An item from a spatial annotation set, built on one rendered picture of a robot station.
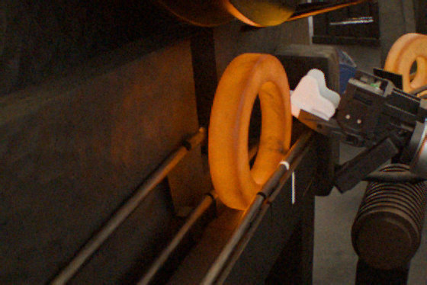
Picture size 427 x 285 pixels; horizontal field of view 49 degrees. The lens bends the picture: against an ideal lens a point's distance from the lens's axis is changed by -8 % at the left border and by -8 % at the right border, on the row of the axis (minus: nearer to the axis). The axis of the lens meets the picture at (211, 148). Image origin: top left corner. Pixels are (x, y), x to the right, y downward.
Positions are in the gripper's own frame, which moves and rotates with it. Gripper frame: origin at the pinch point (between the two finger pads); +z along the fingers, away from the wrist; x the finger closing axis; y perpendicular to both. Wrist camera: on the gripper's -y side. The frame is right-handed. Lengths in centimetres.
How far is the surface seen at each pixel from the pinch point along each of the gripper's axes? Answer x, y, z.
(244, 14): 22.8, 16.2, 0.2
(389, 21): -264, -33, 2
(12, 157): 43.0, 7.4, 7.6
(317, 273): -58, -74, -15
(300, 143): 6.1, -2.1, -5.5
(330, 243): -76, -74, -15
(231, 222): 18.3, -8.8, -2.5
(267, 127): 6.7, -1.5, -0.8
